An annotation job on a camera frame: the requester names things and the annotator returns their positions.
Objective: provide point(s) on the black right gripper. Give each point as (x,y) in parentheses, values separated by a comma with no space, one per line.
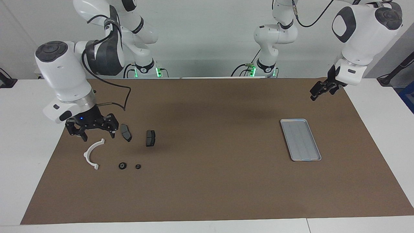
(87,118)

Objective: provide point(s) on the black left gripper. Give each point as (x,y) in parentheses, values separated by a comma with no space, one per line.
(332,83)

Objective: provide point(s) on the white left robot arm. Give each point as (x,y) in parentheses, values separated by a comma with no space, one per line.
(362,32)

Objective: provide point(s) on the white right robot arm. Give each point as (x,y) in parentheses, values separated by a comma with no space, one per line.
(61,74)

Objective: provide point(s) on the silver metal tray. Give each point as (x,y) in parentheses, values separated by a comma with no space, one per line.
(300,139)

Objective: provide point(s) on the elongated dark brake pad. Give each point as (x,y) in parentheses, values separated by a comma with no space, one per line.
(126,132)

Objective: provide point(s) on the rectangular dark brake pad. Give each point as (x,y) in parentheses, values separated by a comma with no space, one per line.
(150,138)

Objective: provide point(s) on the black angled stand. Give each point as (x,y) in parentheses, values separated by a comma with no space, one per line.
(393,72)

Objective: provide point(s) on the blue crate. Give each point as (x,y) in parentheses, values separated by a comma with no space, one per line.
(408,97)

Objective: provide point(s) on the brown table mat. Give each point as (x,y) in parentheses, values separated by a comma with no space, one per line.
(194,187)

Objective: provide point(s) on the white semicircular clamp bracket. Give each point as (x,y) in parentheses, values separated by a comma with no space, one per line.
(86,154)

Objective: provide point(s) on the black clamp mount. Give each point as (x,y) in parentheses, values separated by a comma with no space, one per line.
(6,81)

